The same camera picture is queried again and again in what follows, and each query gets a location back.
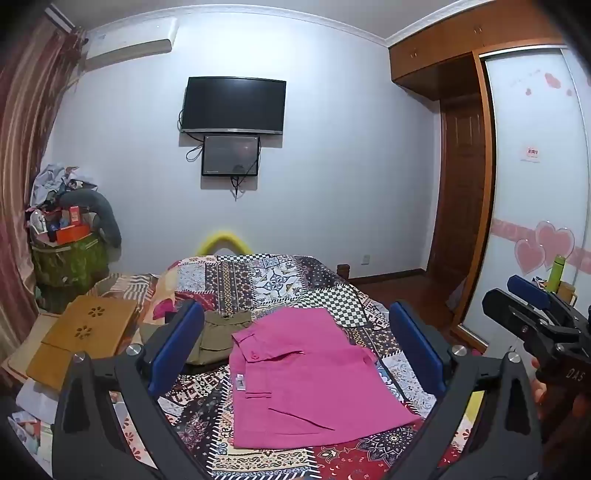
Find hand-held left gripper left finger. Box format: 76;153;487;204
52;300;218;480

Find white air conditioner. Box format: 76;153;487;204
85;23;178;72

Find wooden overhead cabinet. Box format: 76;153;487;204
389;0;568;100

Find green cloth basket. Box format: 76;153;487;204
31;235;112;301

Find green bottle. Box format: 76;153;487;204
547;255;566;294

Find white sliding wardrobe door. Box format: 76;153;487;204
462;46;591;347

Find grey neck pillow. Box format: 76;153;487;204
60;189;122;247

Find yellow curved tube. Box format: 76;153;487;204
196;228;252;256

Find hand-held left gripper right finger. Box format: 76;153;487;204
389;300;543;480

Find small black wall monitor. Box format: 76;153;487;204
201;134;260;177

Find olive pants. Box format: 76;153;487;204
185;310;254;365

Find pink pants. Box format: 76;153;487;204
229;307;423;449

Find person's right hand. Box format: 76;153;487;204
531;356;550;421

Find patchwork printed blanket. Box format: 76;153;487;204
88;253;485;480

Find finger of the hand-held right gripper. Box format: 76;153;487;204
507;274;575;324
482;288;561;356

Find orange box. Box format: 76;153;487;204
55;224;92;244

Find pink heart stickers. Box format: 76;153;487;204
515;220;575;273

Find wall-mounted black television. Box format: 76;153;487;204
180;77;287;136

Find wooden lap desk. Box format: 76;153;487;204
25;294;144;393

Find striped red curtain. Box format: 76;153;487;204
0;14;88;370

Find pile of clothes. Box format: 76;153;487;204
30;162;98;208

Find scattered papers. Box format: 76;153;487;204
9;378;61;462

